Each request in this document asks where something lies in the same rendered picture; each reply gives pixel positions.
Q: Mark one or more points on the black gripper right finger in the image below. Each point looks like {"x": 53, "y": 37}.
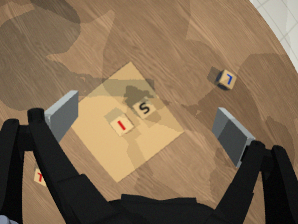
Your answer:
{"x": 280, "y": 187}

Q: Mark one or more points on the tan square mat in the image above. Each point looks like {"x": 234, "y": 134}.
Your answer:
{"x": 120, "y": 156}

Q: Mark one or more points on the beige block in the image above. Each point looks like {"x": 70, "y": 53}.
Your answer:
{"x": 39, "y": 178}
{"x": 144, "y": 108}
{"x": 225, "y": 80}
{"x": 122, "y": 125}

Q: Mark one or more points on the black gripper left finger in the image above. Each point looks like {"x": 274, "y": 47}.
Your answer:
{"x": 73, "y": 193}

